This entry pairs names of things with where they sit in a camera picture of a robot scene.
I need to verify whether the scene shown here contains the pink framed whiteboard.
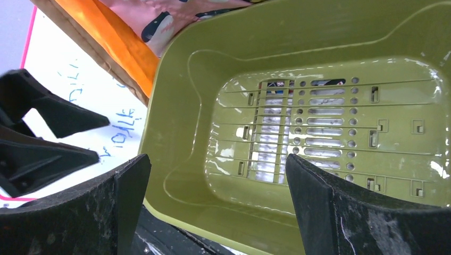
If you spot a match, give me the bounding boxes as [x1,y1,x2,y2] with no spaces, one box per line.
[1,9,147,208]

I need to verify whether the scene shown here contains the tan brown shorts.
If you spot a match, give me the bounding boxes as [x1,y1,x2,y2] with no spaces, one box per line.
[31,0,149,106]

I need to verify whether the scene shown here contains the orange shorts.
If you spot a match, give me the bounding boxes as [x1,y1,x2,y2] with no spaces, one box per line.
[56,1,159,104]

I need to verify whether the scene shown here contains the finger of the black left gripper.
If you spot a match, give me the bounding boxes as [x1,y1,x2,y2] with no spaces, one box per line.
[1,69,110,138]
[1,126,99,198]

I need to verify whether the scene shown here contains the pink shark print shorts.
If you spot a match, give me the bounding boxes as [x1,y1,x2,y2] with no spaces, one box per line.
[102,0,252,57]

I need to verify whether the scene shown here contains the olive green plastic basket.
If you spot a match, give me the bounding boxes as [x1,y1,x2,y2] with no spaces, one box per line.
[140,1,450,254]

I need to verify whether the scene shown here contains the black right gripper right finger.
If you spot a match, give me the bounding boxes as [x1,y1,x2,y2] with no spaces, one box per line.
[285,154,450,254]

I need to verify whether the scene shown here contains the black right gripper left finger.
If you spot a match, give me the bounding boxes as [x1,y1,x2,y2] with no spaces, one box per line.
[1,154,151,254]

